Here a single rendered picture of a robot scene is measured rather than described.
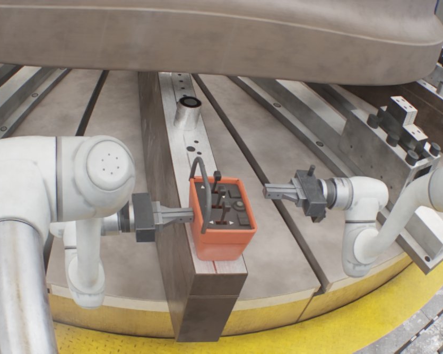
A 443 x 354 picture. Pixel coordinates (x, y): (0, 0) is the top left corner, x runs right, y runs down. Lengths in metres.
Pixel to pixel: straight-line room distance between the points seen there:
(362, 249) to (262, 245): 0.69
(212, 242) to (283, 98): 1.59
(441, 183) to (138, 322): 1.28
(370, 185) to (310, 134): 1.22
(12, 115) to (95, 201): 1.78
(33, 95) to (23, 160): 1.91
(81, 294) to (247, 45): 1.02
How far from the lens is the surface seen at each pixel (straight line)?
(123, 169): 0.68
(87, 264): 1.09
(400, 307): 2.49
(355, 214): 1.41
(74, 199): 0.70
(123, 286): 1.71
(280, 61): 1.85
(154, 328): 1.90
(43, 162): 0.69
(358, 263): 1.40
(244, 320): 1.95
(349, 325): 2.26
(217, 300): 1.40
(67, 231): 1.26
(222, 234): 1.24
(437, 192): 0.99
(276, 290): 1.83
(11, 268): 0.61
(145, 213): 1.28
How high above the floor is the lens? 1.65
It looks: 38 degrees down
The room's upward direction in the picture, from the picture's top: 16 degrees clockwise
